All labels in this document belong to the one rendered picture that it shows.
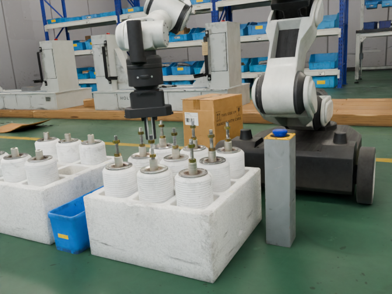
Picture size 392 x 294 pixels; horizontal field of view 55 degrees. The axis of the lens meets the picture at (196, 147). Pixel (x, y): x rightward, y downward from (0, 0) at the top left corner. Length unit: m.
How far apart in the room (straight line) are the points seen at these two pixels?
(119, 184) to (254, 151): 0.58
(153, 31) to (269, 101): 0.50
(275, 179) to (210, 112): 1.12
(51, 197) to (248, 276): 0.64
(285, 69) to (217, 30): 1.96
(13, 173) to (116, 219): 0.45
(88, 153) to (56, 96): 2.89
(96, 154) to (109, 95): 2.37
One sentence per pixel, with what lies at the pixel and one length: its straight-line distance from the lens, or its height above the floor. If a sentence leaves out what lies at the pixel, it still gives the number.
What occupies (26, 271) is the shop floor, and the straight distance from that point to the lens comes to 1.17.
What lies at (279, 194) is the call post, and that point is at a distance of 1.06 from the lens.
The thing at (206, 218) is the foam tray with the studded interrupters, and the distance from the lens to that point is 0.89.
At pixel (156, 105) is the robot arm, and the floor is 0.43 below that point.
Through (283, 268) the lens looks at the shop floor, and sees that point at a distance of 1.03.
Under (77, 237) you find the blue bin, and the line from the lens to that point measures 1.17.
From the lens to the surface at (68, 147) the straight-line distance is 1.50.
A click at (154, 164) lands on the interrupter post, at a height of 0.27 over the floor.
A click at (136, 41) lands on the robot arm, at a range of 0.91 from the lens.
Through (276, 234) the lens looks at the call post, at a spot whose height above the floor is 0.03.
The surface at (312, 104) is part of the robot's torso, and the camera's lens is 1.30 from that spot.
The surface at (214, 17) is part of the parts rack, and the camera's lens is 6.03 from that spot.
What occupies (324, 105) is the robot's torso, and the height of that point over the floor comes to 0.31.
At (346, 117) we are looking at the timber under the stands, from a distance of 2.85.
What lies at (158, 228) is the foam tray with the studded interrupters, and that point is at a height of 0.12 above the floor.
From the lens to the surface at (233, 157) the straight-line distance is 1.12.
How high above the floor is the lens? 0.54
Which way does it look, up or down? 13 degrees down
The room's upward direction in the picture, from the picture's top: 4 degrees counter-clockwise
